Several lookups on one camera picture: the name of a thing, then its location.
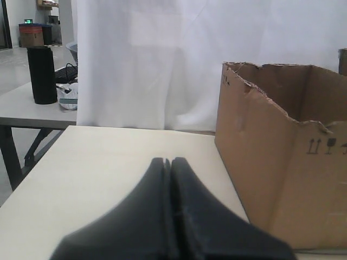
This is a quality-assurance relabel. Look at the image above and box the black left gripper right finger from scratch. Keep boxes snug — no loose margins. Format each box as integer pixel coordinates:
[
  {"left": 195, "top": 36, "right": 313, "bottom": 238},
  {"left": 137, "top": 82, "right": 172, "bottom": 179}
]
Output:
[{"left": 170, "top": 158, "right": 295, "bottom": 259}]

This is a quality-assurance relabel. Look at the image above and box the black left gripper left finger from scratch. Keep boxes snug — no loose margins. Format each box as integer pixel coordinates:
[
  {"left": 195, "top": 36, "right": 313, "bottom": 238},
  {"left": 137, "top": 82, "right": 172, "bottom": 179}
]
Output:
[{"left": 51, "top": 158, "right": 170, "bottom": 259}]

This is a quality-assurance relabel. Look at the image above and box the plain brown cardboard box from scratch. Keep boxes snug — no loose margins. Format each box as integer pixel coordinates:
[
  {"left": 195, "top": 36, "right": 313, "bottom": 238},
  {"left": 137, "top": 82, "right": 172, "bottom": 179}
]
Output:
[{"left": 215, "top": 62, "right": 346, "bottom": 249}]

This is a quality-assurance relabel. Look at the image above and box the distant cardboard box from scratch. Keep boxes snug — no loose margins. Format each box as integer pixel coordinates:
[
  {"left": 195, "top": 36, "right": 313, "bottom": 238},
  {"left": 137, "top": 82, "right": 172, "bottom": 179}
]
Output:
[{"left": 18, "top": 23, "right": 44, "bottom": 48}]

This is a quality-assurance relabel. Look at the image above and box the white plastic bag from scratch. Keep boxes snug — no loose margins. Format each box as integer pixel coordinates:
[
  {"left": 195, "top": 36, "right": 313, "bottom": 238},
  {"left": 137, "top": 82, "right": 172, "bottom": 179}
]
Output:
[{"left": 56, "top": 82, "right": 78, "bottom": 111}]

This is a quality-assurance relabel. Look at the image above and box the white curtain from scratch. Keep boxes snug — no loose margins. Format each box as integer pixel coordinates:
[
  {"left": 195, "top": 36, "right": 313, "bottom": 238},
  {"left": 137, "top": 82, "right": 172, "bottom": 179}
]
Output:
[{"left": 76, "top": 1, "right": 346, "bottom": 131}]

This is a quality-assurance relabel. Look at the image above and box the grey side table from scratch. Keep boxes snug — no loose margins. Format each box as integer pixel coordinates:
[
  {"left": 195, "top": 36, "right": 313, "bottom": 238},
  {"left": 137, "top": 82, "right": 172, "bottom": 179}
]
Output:
[{"left": 1, "top": 83, "right": 77, "bottom": 190}]

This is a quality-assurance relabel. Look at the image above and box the black keyboard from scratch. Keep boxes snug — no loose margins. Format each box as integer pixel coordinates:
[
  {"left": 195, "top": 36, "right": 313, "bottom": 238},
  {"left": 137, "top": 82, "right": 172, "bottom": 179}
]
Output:
[{"left": 55, "top": 63, "right": 78, "bottom": 84}]

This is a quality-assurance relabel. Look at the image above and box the black cylinder container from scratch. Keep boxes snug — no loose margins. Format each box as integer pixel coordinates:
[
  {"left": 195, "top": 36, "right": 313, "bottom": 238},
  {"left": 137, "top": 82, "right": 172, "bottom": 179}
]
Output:
[{"left": 27, "top": 46, "right": 57, "bottom": 105}]

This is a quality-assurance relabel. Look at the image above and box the black bin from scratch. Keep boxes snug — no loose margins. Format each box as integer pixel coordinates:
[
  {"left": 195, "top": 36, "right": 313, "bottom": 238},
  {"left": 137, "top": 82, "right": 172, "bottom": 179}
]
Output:
[{"left": 42, "top": 24, "right": 62, "bottom": 45}]

